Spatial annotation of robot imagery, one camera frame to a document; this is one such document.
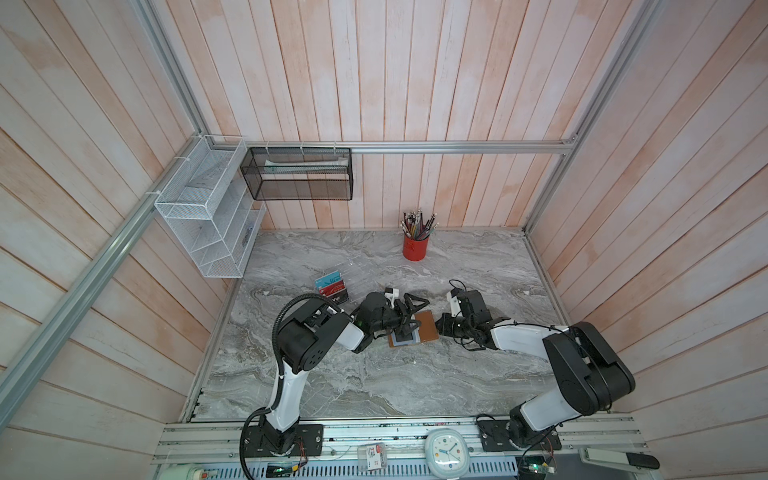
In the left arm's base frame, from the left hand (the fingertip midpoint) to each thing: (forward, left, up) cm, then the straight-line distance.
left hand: (428, 316), depth 88 cm
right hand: (+2, -4, -7) cm, 8 cm away
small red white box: (-35, +16, -5) cm, 39 cm away
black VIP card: (+9, +28, -4) cm, 30 cm away
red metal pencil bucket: (+27, +2, 0) cm, 27 cm away
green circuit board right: (-36, -23, -8) cm, 44 cm away
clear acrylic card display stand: (+11, +30, -1) cm, 32 cm away
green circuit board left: (-37, +40, -8) cm, 55 cm away
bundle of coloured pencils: (+30, +3, +10) cm, 31 cm away
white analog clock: (-34, -2, -4) cm, 35 cm away
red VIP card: (+11, +30, -1) cm, 32 cm away
